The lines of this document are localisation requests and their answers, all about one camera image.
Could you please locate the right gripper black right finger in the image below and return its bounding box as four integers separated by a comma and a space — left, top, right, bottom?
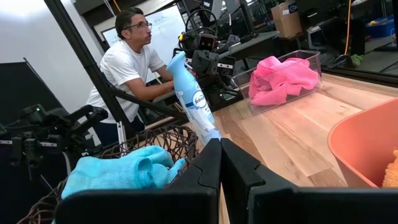
220, 138, 398, 224

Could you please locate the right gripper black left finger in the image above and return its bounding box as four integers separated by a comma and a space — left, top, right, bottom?
54, 138, 222, 224

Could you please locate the blue microfiber towel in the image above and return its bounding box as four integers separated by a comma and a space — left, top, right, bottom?
60, 145, 187, 200

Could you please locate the pink microfiber towel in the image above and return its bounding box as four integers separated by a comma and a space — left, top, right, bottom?
248, 55, 320, 106

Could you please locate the yellow microfiber towel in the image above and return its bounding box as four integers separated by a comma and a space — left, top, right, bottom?
381, 149, 398, 188

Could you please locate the light blue Febreze spray bottle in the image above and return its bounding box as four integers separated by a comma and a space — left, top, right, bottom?
166, 51, 222, 147

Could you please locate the grey desk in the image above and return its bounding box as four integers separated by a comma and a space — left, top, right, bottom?
217, 30, 280, 60

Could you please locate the whiteboard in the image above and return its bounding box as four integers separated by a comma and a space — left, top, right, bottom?
101, 4, 187, 82

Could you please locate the dark brown wicker basket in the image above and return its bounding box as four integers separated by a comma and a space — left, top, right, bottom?
17, 124, 200, 224

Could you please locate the orange plastic basket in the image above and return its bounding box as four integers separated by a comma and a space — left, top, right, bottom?
326, 98, 398, 189

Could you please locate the person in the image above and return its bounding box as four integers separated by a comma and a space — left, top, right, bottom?
85, 6, 197, 147

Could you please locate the cardboard box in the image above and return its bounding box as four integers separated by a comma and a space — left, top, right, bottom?
271, 1, 303, 39

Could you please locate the clear plastic bin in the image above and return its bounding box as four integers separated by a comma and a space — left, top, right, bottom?
229, 49, 323, 116

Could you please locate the black panel screen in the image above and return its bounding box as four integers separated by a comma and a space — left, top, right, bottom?
0, 60, 67, 125

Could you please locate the blue storage tub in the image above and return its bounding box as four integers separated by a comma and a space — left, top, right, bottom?
366, 15, 396, 39

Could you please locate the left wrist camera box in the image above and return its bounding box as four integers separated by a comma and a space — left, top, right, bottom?
198, 32, 218, 52

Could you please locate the black diagonal frame brace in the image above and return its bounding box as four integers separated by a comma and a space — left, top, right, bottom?
108, 88, 189, 121

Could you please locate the black frame pole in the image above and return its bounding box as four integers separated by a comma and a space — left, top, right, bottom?
43, 0, 135, 139

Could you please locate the black table edge rail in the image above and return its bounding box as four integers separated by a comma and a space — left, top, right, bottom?
322, 64, 398, 88

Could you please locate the yellow hanging cable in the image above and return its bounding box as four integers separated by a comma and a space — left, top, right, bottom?
344, 0, 353, 55

